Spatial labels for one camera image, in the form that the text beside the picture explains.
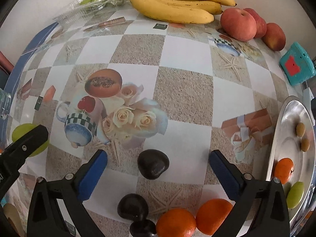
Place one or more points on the brown longan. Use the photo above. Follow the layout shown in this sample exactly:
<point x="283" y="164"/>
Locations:
<point x="300" y="129"/>
<point x="305" y="144"/>

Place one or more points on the clear bag green fruit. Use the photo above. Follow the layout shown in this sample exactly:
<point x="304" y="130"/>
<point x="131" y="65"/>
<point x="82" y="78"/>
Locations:
<point x="80" y="10"/>

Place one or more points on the teal toy box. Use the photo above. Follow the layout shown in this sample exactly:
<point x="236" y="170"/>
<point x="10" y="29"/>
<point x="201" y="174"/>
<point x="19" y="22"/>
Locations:
<point x="297" y="65"/>

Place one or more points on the green guava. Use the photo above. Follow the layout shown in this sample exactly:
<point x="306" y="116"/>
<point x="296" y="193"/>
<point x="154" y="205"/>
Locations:
<point x="21" y="130"/>
<point x="295" y="195"/>

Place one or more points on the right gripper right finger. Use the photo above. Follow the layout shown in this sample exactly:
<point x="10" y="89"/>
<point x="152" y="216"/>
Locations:
<point x="272" y="216"/>

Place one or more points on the right red apple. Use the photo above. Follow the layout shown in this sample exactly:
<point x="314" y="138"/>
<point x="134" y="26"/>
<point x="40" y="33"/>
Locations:
<point x="274" y="38"/>

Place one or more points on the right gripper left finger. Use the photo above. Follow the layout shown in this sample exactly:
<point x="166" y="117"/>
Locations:
<point x="45" y="217"/>

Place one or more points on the red apple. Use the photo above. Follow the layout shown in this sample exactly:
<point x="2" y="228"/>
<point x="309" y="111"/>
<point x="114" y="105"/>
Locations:
<point x="274" y="38"/>
<point x="261" y="23"/>

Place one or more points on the orange tangerine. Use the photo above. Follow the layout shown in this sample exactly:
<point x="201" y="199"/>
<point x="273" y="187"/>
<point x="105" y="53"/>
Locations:
<point x="176" y="222"/>
<point x="212" y="214"/>
<point x="284" y="169"/>

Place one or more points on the clear glass mug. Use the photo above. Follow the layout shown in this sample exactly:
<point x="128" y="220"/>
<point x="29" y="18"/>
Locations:
<point x="5" y="105"/>

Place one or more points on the front pink apple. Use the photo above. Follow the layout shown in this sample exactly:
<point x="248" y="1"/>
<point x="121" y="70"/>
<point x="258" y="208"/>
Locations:
<point x="239" y="24"/>

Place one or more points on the dark plum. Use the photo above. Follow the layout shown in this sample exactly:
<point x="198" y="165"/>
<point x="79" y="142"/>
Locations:
<point x="143" y="228"/>
<point x="133" y="207"/>
<point x="152" y="163"/>

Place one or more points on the yellow banana bunch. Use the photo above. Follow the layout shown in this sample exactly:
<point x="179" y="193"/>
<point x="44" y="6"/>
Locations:
<point x="182" y="11"/>

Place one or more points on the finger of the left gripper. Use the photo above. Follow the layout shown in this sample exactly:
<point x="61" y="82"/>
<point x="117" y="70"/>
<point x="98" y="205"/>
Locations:
<point x="33" y="139"/>

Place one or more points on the middle red apple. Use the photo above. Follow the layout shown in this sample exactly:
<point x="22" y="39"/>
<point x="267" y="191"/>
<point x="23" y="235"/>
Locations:
<point x="261" y="23"/>

